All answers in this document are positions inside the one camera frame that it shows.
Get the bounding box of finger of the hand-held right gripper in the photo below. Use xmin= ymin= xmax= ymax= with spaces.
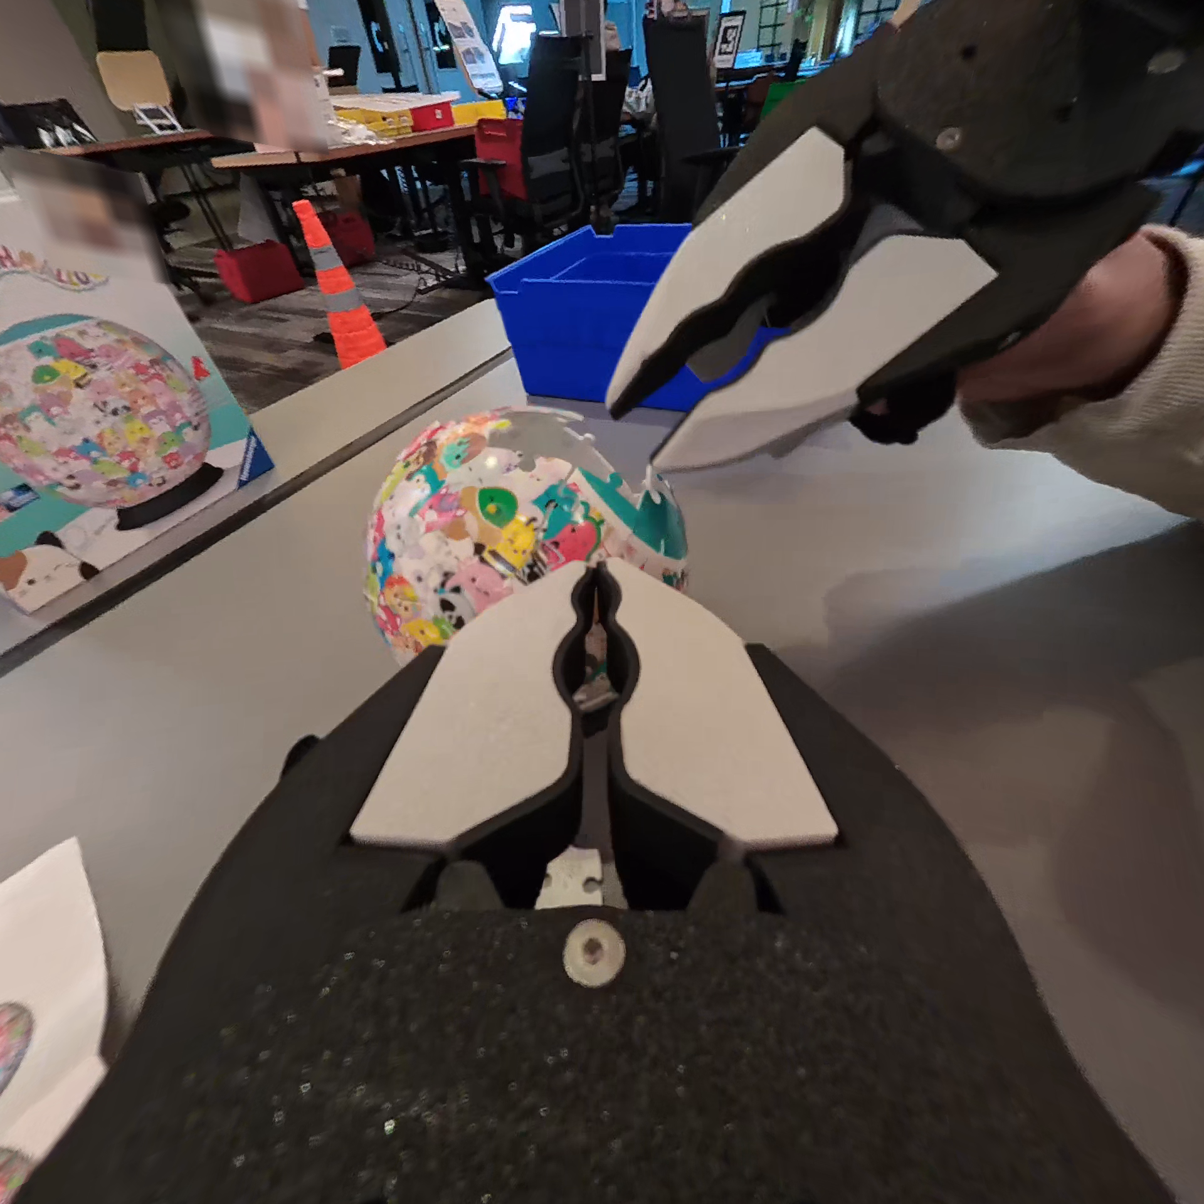
xmin=604 ymin=125 xmax=871 ymax=420
xmin=649 ymin=202 xmax=998 ymax=472

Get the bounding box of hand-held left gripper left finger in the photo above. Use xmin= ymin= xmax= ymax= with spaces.
xmin=349 ymin=562 xmax=604 ymax=911

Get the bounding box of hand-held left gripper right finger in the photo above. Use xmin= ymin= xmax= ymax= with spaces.
xmin=595 ymin=558 xmax=840 ymax=911

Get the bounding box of colourful puzzle ball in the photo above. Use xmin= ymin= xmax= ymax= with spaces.
xmin=366 ymin=406 xmax=690 ymax=664

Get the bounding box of white puzzle piece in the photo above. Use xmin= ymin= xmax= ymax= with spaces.
xmin=538 ymin=845 xmax=609 ymax=909

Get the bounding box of printed puzzle box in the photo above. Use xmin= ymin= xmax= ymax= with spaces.
xmin=0 ymin=239 xmax=276 ymax=614

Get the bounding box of person's right hand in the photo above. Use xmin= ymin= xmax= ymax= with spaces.
xmin=957 ymin=227 xmax=1186 ymax=404

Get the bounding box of black office chair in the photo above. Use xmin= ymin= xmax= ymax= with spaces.
xmin=641 ymin=13 xmax=727 ymax=223
xmin=464 ymin=31 xmax=634 ymax=257

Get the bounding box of blue plastic bin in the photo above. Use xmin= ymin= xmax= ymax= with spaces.
xmin=486 ymin=221 xmax=794 ymax=413

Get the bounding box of red chair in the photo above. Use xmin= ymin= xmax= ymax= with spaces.
xmin=473 ymin=116 xmax=529 ymax=200

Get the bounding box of red storage crate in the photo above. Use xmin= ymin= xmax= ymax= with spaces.
xmin=319 ymin=211 xmax=378 ymax=268
xmin=215 ymin=239 xmax=305 ymax=304

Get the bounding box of orange traffic cone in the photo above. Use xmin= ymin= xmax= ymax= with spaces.
xmin=292 ymin=198 xmax=389 ymax=370

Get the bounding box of wooden workbench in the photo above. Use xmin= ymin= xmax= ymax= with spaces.
xmin=41 ymin=116 xmax=480 ymax=282

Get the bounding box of white instruction leaflet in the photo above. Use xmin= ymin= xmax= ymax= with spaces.
xmin=0 ymin=836 xmax=111 ymax=1169

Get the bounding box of pale wooden board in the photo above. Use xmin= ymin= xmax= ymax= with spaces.
xmin=97 ymin=49 xmax=186 ymax=133

